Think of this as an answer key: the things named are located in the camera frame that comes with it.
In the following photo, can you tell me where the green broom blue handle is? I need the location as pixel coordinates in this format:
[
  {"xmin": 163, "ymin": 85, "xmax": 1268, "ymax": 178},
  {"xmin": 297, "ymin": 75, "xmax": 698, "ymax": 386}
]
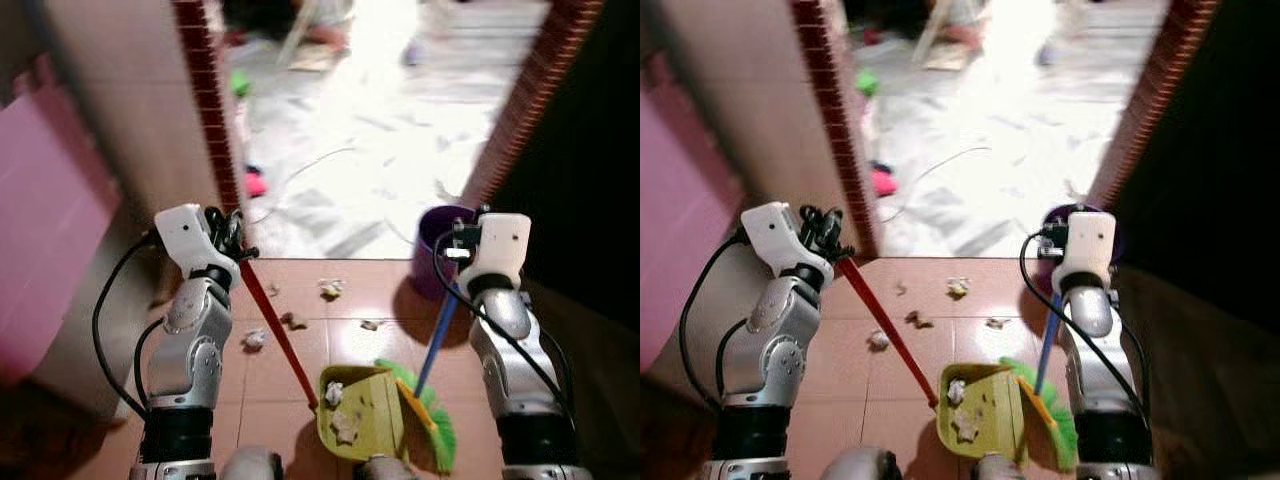
[
  {"xmin": 375, "ymin": 285, "xmax": 459, "ymax": 475},
  {"xmin": 998, "ymin": 290, "xmax": 1081, "ymax": 473}
]

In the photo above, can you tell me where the yellow-green dustpan red handle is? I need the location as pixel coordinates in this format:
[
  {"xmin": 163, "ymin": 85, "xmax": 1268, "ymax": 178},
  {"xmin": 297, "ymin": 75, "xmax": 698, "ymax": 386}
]
[
  {"xmin": 238, "ymin": 260, "xmax": 409, "ymax": 463},
  {"xmin": 836, "ymin": 256, "xmax": 1029, "ymax": 461}
]

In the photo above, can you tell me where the person sitting on floor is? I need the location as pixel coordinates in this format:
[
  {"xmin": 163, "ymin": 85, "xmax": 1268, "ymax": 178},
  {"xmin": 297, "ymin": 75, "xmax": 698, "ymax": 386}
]
[
  {"xmin": 285, "ymin": 0, "xmax": 353, "ymax": 49},
  {"xmin": 925, "ymin": 0, "xmax": 986, "ymax": 51}
]

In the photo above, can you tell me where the purple plastic bucket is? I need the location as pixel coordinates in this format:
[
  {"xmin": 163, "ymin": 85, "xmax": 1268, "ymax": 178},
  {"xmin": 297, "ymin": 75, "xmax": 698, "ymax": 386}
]
[
  {"xmin": 1034, "ymin": 202, "xmax": 1123, "ymax": 301},
  {"xmin": 411, "ymin": 204, "xmax": 483, "ymax": 303}
]

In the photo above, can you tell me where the red brick door jamb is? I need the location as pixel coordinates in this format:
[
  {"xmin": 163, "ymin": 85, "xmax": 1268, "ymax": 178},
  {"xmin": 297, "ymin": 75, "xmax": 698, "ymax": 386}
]
[
  {"xmin": 172, "ymin": 0, "xmax": 247, "ymax": 216},
  {"xmin": 792, "ymin": 0, "xmax": 881, "ymax": 256},
  {"xmin": 462, "ymin": 0, "xmax": 608, "ymax": 211},
  {"xmin": 1085, "ymin": 0, "xmax": 1221, "ymax": 211}
]

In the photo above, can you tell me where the pink panel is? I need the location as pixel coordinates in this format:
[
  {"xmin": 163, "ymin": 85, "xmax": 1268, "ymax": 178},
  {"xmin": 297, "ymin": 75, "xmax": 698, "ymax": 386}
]
[
  {"xmin": 640, "ymin": 85, "xmax": 746, "ymax": 373},
  {"xmin": 0, "ymin": 88, "xmax": 123, "ymax": 386}
]

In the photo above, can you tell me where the flat cardboard piece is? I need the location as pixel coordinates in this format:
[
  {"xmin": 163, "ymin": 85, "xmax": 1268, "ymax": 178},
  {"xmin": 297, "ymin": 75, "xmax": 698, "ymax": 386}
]
[
  {"xmin": 920, "ymin": 44, "xmax": 973, "ymax": 73},
  {"xmin": 290, "ymin": 45, "xmax": 341, "ymax": 73}
]

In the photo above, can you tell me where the grey left robot leg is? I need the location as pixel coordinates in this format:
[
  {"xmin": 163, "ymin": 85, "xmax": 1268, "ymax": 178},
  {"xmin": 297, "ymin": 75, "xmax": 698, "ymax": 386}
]
[
  {"xmin": 822, "ymin": 446, "xmax": 906, "ymax": 480},
  {"xmin": 218, "ymin": 446, "xmax": 286, "ymax": 480}
]

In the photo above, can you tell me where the grey robot leg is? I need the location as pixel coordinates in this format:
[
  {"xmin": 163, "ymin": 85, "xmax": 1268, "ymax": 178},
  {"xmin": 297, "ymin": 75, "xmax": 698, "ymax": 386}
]
[
  {"xmin": 360, "ymin": 455, "xmax": 413, "ymax": 480},
  {"xmin": 218, "ymin": 446, "xmax": 286, "ymax": 480},
  {"xmin": 822, "ymin": 446, "xmax": 906, "ymax": 480},
  {"xmin": 975, "ymin": 452, "xmax": 1029, "ymax": 480}
]

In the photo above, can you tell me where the grey right robot leg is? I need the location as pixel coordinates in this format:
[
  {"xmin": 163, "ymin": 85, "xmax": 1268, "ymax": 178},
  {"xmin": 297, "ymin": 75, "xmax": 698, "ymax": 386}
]
[
  {"xmin": 975, "ymin": 452, "xmax": 1029, "ymax": 480},
  {"xmin": 360, "ymin": 455, "xmax": 413, "ymax": 480}
]

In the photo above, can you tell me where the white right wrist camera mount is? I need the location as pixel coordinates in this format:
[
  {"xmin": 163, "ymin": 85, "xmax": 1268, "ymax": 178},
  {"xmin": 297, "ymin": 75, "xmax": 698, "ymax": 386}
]
[
  {"xmin": 1052, "ymin": 212, "xmax": 1117, "ymax": 293},
  {"xmin": 457, "ymin": 212, "xmax": 532, "ymax": 293}
]

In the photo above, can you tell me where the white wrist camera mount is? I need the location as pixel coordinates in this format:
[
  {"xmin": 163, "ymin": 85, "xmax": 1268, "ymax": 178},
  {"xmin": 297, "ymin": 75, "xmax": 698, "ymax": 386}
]
[
  {"xmin": 1052, "ymin": 212, "xmax": 1117, "ymax": 293},
  {"xmin": 457, "ymin": 212, "xmax": 532, "ymax": 293},
  {"xmin": 741, "ymin": 201, "xmax": 834, "ymax": 278},
  {"xmin": 154, "ymin": 204, "xmax": 241, "ymax": 283}
]

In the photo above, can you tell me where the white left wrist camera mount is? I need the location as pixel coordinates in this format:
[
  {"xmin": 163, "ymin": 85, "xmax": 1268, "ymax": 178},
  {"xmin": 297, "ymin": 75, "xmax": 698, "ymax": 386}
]
[
  {"xmin": 741, "ymin": 201, "xmax": 834, "ymax": 278},
  {"xmin": 154, "ymin": 204, "xmax": 241, "ymax": 283}
]

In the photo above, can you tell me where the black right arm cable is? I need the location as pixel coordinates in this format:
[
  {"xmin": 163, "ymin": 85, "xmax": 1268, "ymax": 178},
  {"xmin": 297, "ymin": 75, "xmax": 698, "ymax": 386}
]
[
  {"xmin": 431, "ymin": 232, "xmax": 576, "ymax": 421},
  {"xmin": 1019, "ymin": 230, "xmax": 1153, "ymax": 421}
]

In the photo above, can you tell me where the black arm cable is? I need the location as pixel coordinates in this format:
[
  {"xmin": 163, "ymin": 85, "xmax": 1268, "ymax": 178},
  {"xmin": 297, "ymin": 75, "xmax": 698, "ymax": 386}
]
[
  {"xmin": 92, "ymin": 232, "xmax": 166, "ymax": 416},
  {"xmin": 678, "ymin": 232, "xmax": 753, "ymax": 413},
  {"xmin": 1019, "ymin": 230, "xmax": 1153, "ymax": 421},
  {"xmin": 431, "ymin": 232, "xmax": 576, "ymax": 421}
]

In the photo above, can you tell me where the thin white floor cable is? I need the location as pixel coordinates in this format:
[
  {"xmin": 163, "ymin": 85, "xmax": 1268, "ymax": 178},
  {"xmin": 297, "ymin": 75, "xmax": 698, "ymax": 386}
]
[
  {"xmin": 878, "ymin": 146, "xmax": 993, "ymax": 226},
  {"xmin": 248, "ymin": 146, "xmax": 358, "ymax": 226}
]

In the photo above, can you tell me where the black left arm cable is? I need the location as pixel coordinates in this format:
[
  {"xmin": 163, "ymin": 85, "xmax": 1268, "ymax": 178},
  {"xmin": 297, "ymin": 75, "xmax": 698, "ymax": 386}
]
[
  {"xmin": 92, "ymin": 232, "xmax": 166, "ymax": 416},
  {"xmin": 678, "ymin": 232, "xmax": 753, "ymax": 413}
]

